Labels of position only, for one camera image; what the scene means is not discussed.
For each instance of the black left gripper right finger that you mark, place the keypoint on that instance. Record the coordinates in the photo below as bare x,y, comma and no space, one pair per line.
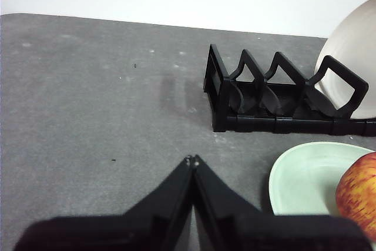
264,233

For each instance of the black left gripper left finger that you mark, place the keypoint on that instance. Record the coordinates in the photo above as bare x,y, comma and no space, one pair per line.
132,230

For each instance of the green plate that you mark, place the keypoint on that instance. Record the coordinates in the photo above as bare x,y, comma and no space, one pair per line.
305,174

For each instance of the red yellow apple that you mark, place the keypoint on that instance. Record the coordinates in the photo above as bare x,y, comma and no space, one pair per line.
358,192

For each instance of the black plate rack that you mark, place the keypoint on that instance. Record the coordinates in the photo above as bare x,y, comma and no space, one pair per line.
293,124

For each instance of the cream white plate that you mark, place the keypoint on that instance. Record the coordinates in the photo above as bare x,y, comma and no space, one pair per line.
349,42

